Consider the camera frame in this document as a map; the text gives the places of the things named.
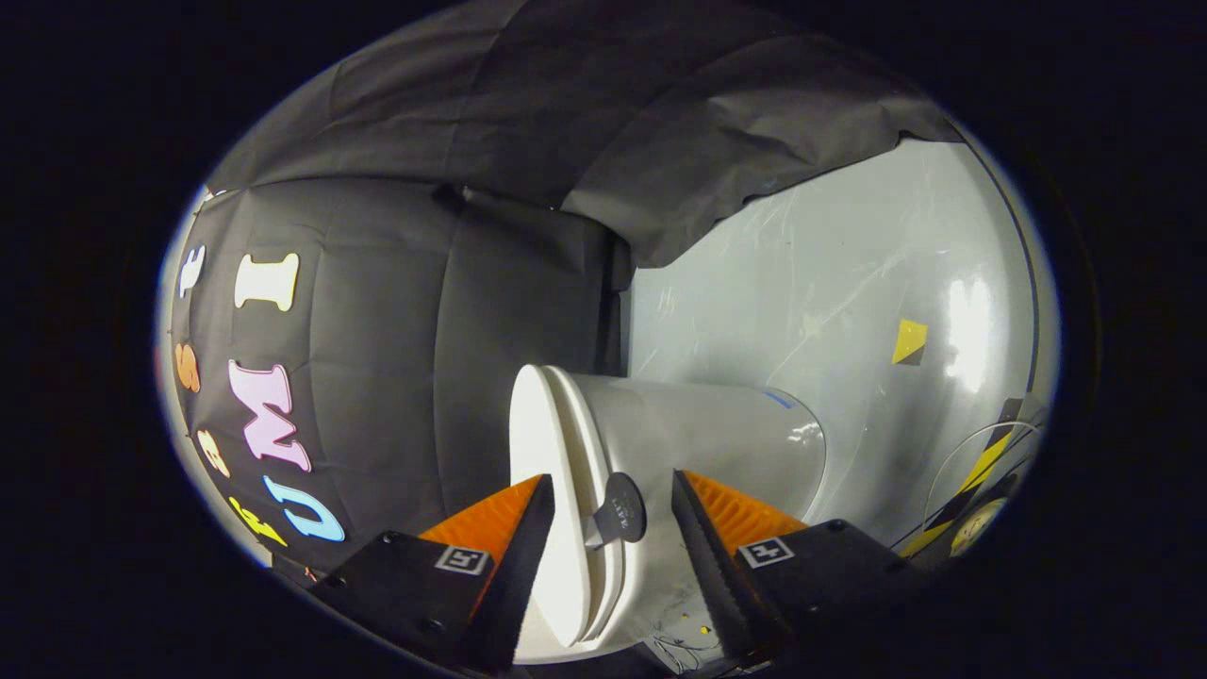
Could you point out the yellow black tape piece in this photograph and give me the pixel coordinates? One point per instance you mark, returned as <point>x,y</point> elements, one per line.
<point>909,341</point>

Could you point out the yellow black striped tape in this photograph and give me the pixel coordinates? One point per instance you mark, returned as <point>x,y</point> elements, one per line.
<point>983,464</point>

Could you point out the round cream disc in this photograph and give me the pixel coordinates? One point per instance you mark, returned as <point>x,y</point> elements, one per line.
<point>979,525</point>

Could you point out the grey round lid tab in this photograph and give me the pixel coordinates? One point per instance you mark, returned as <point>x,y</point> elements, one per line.
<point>622,509</point>

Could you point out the black backdrop cloth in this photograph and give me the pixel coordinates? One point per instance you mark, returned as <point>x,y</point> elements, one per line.
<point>405,311</point>

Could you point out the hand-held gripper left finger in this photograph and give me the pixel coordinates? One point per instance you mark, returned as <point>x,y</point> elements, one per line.
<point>523,566</point>

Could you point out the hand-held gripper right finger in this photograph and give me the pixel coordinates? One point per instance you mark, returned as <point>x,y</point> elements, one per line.
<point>717,575</point>

